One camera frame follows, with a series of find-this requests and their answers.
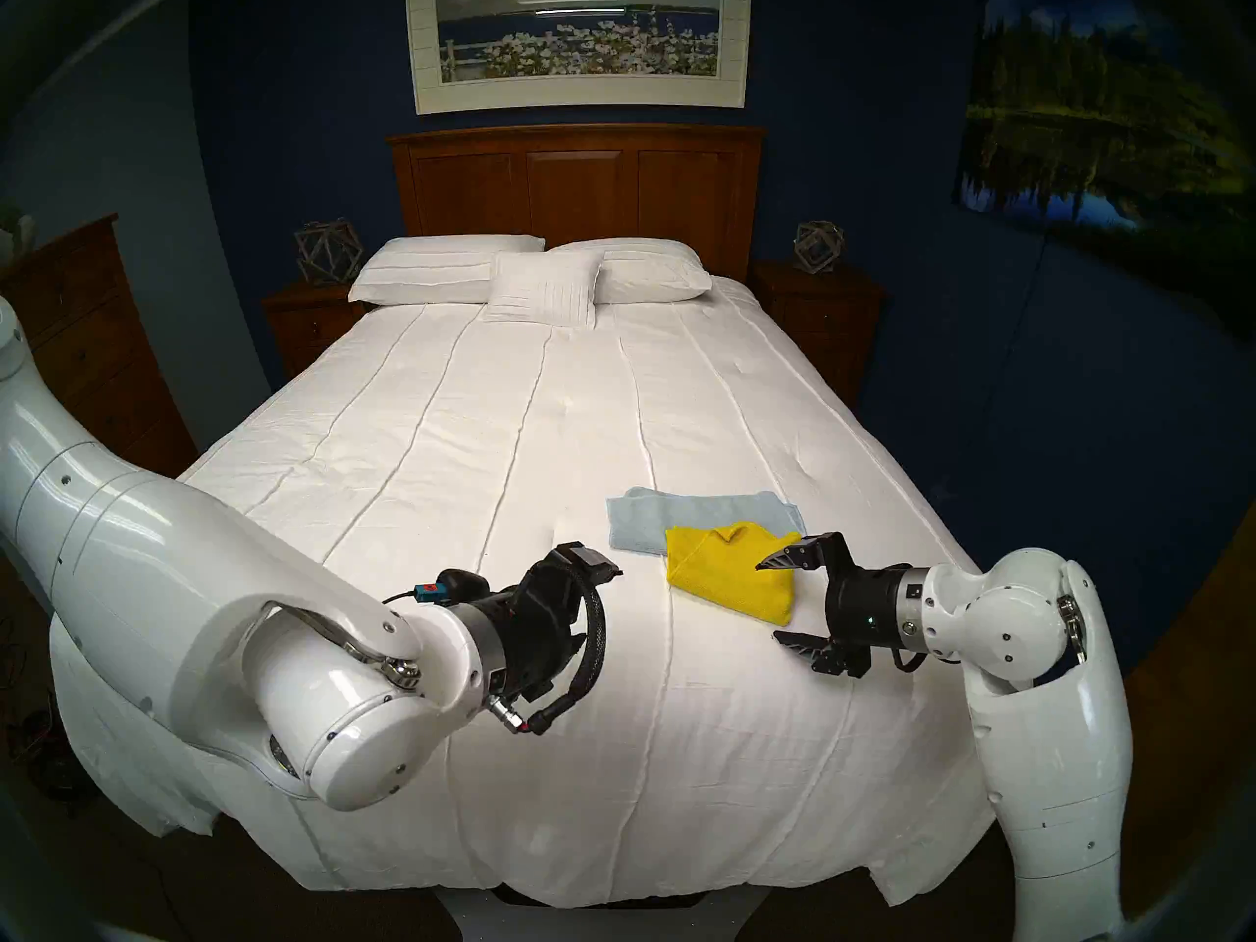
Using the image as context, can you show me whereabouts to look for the brown wooden dresser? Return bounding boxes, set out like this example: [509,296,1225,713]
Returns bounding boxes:
[0,214,200,480]

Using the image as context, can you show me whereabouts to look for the brown wooden headboard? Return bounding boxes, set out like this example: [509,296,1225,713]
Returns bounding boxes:
[387,124,766,282]

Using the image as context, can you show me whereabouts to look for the large white pillow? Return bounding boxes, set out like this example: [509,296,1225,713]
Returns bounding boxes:
[547,237,713,305]
[348,235,546,306]

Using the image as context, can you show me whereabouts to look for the white bed with comforter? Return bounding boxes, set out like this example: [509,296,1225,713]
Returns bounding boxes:
[49,275,1026,910]

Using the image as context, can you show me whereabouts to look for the light blue hand towel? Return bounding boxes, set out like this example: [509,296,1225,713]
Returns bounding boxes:
[605,487,808,556]

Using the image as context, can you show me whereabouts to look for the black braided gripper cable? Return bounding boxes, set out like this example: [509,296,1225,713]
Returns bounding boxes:
[491,548,609,737]

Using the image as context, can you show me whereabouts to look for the yellow microfiber hand towel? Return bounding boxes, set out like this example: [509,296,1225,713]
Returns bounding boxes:
[665,522,804,627]

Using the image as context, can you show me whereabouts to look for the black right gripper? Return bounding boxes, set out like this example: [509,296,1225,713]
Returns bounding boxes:
[756,533,931,678]

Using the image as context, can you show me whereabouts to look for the grey geometric wire ornament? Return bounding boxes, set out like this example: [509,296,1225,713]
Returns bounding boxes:
[294,220,363,287]
[793,221,846,274]

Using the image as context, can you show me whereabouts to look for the white framed flower picture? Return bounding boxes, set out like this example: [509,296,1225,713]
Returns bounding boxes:
[404,0,753,116]

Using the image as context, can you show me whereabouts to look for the small white pleated pillow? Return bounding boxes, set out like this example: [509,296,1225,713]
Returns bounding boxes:
[481,251,603,329]

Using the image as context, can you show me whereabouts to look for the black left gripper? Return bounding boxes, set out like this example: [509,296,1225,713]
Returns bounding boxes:
[479,543,623,704]

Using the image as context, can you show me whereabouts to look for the tangled floor cables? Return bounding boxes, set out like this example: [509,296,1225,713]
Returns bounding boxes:
[0,616,89,804]

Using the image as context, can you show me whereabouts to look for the forest lake wall poster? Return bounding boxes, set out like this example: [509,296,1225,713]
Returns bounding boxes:
[952,0,1256,303]

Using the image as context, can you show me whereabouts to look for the brown wooden nightstand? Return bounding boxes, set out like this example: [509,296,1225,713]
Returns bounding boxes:
[262,281,369,380]
[749,261,887,406]

